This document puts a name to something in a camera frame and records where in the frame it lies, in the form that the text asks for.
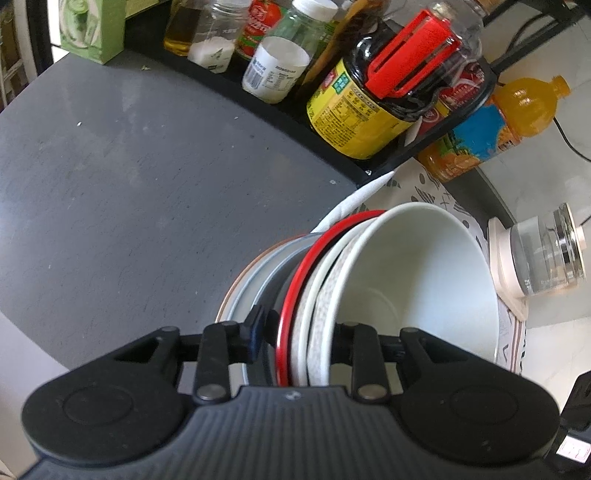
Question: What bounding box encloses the soy sauce bottle yellow label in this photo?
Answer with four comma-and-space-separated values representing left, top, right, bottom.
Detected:
305, 2, 485, 160

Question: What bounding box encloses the brown sauce bottle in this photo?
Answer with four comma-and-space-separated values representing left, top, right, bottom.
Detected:
295, 0, 389, 100

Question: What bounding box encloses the cream kettle base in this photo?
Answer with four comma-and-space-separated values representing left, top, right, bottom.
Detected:
488, 218, 529, 320

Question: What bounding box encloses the cream ceramic bowl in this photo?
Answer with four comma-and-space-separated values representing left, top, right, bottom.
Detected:
323, 202, 500, 388

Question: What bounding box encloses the white patterned table mat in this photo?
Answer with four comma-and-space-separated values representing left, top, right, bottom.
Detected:
369, 161, 527, 374

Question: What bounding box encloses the red label sauce jar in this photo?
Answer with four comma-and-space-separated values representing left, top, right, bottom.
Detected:
233, 0, 284, 63

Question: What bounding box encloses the red drink can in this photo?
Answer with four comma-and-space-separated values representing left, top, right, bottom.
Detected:
422, 60, 497, 125

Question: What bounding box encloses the black cable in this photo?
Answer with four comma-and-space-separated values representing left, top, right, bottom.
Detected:
551, 115, 591, 163

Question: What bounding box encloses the white labelled jar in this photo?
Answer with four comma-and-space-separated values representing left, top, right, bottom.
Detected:
241, 36, 311, 104

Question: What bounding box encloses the cooking oil bottle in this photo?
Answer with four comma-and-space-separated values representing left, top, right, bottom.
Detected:
163, 0, 206, 57

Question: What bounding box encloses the black device with white label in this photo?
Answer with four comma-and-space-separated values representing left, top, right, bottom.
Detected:
545, 369, 591, 474

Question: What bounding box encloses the black wire rack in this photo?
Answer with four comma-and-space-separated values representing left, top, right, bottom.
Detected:
480, 0, 591, 70

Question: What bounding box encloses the speckled grey bowl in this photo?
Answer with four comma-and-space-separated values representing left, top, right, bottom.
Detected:
305, 217, 370, 387

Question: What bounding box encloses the green box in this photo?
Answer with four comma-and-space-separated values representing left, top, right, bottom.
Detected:
58, 0, 127, 64

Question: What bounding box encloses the grey bowl with brown rim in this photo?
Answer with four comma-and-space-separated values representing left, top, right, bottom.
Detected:
215, 233, 319, 388

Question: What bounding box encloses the red-rimmed white bowl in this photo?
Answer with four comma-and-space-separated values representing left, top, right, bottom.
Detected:
276, 210, 386, 387

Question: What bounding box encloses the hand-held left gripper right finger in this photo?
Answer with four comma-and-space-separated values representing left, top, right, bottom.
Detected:
333, 322, 462, 401

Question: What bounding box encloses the black condiment tray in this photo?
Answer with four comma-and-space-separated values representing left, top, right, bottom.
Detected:
124, 14, 499, 181

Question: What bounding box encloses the clear bottle with white cap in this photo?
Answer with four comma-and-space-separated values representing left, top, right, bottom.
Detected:
277, 0, 340, 70

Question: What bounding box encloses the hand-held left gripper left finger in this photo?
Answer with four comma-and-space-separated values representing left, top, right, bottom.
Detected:
115, 305, 266, 404

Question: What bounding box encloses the glass kettle with cream lid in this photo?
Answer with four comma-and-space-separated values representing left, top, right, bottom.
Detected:
508, 202, 591, 296

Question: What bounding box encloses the thin white plate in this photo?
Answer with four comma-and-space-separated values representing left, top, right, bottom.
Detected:
311, 171, 399, 234

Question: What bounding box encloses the orange juice bottle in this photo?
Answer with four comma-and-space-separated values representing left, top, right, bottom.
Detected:
418, 75, 572, 183

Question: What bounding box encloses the glass jar of white powder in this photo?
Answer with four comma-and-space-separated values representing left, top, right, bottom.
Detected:
187, 0, 252, 75

